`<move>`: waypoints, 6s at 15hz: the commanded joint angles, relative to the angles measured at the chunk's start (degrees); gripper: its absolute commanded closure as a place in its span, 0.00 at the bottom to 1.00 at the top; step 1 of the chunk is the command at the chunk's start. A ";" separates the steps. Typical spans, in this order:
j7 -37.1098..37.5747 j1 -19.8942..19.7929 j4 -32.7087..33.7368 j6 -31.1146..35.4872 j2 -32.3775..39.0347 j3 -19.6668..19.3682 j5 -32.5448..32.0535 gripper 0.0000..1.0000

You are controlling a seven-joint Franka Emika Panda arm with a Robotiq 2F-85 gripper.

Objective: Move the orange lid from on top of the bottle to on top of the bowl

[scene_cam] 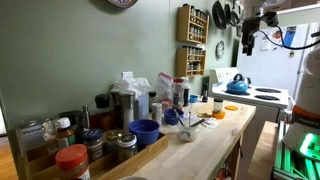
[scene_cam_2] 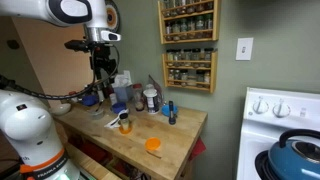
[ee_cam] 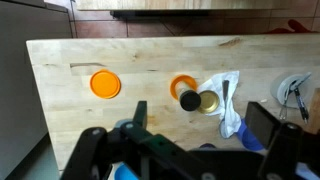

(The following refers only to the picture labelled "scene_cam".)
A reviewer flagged white-lid spice jar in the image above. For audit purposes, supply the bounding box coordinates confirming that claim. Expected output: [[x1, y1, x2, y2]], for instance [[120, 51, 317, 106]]
[[117, 133, 138, 162]]

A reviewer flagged white electric stove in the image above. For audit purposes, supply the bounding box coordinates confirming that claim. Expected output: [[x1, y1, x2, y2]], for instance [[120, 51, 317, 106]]
[[209, 67, 291, 180]]

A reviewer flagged upper wooden spice rack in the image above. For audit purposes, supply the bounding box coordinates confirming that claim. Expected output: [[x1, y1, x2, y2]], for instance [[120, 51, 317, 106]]
[[176, 4, 209, 44]]

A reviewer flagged stainless steel pepper grinder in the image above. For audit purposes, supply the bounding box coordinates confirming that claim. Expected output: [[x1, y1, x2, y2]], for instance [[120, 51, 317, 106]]
[[119, 91, 135, 132]]

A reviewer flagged blue-lid spice jar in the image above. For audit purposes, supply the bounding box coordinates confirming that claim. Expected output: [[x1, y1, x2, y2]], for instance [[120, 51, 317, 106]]
[[83, 128, 103, 162]]

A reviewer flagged orange plastic lid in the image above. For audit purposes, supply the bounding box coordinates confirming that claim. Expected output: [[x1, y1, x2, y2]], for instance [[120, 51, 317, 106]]
[[225, 106, 238, 111]]

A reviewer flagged lower wooden spice rack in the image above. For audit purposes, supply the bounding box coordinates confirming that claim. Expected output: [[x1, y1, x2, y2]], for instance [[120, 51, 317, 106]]
[[175, 46, 206, 77]]

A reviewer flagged red-lid spice jar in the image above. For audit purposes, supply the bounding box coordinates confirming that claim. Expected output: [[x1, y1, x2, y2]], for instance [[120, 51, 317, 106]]
[[55, 144, 90, 180]]

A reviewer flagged clear glass bowl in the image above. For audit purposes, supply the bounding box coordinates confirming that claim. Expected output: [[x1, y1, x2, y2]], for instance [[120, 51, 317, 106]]
[[178, 126, 199, 142]]

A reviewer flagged wooden spice tray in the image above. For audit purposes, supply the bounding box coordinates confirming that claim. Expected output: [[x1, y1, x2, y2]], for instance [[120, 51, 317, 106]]
[[17, 133, 168, 180]]

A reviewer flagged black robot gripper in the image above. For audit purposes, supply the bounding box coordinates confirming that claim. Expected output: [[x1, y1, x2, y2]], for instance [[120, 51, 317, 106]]
[[242, 18, 260, 56]]

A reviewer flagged decorative wall plate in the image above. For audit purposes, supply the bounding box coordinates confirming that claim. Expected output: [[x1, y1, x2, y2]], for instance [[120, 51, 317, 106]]
[[107, 0, 138, 8]]

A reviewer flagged white-cap hot sauce bottle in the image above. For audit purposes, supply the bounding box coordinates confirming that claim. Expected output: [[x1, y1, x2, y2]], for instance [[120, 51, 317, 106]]
[[56, 117, 75, 149]]

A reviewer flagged blue tea kettle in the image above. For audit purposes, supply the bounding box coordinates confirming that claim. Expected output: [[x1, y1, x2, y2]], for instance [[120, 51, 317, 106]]
[[227, 73, 248, 94]]

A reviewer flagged large blue plastic cup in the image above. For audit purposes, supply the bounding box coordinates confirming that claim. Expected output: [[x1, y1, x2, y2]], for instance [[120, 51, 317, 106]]
[[129, 119, 160, 145]]

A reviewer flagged plastic zip bag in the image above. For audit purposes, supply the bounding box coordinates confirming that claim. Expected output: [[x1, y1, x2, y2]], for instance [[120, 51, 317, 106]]
[[156, 72, 173, 102]]

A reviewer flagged small blue measuring cup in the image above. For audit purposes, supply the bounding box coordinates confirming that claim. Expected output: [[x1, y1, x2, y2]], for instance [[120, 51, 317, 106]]
[[164, 109, 178, 125]]

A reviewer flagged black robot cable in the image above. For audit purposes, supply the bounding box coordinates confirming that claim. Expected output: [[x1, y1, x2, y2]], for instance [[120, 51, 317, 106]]
[[258, 25, 320, 51]]

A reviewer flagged wooden butcher block table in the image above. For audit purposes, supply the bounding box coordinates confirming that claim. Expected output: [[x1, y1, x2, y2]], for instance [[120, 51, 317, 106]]
[[135, 100, 256, 180]]

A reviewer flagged wooden spice rack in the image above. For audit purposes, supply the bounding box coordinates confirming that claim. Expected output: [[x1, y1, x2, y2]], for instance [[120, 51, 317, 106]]
[[176, 4, 209, 44], [175, 46, 206, 77]]

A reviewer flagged red-lid clear jar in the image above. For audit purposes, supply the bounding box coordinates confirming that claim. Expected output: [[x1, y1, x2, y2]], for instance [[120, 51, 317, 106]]
[[172, 78, 184, 110]]

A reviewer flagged orange bowl under bottle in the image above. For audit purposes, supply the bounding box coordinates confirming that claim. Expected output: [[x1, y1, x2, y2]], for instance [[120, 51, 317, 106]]
[[212, 111, 225, 120]]

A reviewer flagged black hanging frying pan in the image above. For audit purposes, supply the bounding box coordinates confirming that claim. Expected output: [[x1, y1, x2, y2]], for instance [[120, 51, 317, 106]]
[[212, 0, 226, 30]]

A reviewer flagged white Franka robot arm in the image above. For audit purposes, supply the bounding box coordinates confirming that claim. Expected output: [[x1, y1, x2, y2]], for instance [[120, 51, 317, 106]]
[[241, 0, 320, 171]]

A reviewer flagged black-cap dark bottle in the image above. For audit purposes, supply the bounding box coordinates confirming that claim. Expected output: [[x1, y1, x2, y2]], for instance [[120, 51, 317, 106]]
[[90, 94, 113, 132]]

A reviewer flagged small black-capped glass bottle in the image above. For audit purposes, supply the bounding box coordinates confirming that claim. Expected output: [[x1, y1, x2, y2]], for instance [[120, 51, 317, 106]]
[[213, 98, 223, 113]]

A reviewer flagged blue round lid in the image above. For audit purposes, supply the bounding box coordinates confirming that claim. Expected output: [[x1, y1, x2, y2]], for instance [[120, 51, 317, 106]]
[[190, 95, 198, 103]]

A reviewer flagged white refrigerator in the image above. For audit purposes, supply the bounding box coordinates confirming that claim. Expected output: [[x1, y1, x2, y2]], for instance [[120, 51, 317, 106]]
[[236, 22, 319, 99]]

